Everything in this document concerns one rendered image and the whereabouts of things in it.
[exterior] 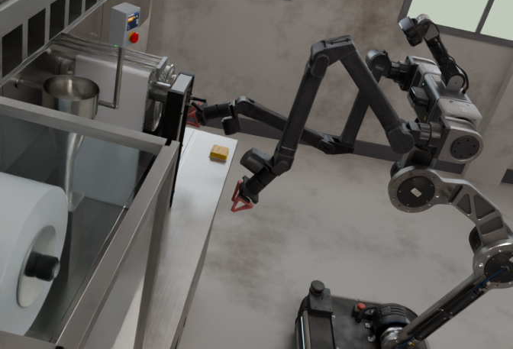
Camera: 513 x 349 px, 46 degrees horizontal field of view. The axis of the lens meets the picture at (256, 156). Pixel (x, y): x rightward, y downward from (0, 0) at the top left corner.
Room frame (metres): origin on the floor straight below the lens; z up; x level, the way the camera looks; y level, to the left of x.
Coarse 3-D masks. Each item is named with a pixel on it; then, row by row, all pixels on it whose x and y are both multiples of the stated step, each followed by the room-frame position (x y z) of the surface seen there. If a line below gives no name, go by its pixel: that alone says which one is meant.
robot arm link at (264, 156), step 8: (248, 152) 1.72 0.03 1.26; (256, 152) 1.71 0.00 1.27; (240, 160) 1.71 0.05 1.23; (248, 160) 1.68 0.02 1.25; (256, 160) 1.70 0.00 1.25; (264, 160) 1.70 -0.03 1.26; (272, 160) 1.73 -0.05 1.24; (248, 168) 1.69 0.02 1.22; (256, 168) 1.69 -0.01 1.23; (272, 168) 1.69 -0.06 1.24; (280, 168) 1.68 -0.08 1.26
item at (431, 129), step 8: (440, 120) 1.80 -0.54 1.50; (424, 128) 1.76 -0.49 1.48; (432, 128) 1.76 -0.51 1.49; (440, 128) 1.77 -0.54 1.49; (448, 128) 1.74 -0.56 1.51; (424, 136) 1.75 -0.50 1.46; (432, 136) 1.74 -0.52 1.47; (440, 136) 1.75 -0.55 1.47; (424, 144) 1.75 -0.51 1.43; (432, 144) 1.74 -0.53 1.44; (440, 144) 1.74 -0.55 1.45; (432, 152) 1.77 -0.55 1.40
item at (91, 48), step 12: (72, 36) 1.83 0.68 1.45; (72, 48) 1.76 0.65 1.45; (84, 48) 1.76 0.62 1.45; (96, 48) 1.80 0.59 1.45; (108, 48) 1.83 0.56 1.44; (108, 60) 1.76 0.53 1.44; (132, 60) 1.76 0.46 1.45; (144, 60) 1.79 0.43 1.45; (156, 60) 1.83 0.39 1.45; (156, 72) 1.75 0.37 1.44
